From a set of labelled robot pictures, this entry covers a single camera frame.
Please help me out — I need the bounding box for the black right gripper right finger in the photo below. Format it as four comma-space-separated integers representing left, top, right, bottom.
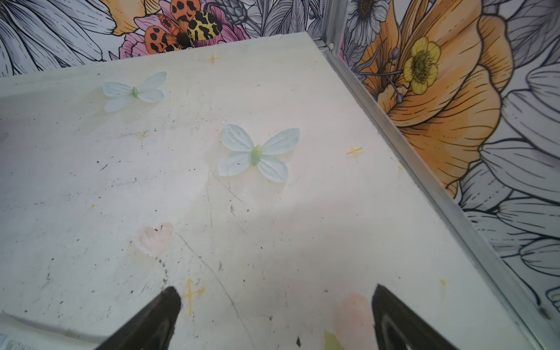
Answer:
371, 284, 456, 350

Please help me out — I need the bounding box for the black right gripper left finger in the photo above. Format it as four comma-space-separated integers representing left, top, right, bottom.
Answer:
96, 287, 182, 350

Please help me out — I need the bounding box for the aluminium corner post right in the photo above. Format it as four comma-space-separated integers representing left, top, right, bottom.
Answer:
320, 0, 349, 47

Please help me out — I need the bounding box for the aluminium table edge rail right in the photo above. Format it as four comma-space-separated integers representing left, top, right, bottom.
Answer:
313, 38, 559, 349

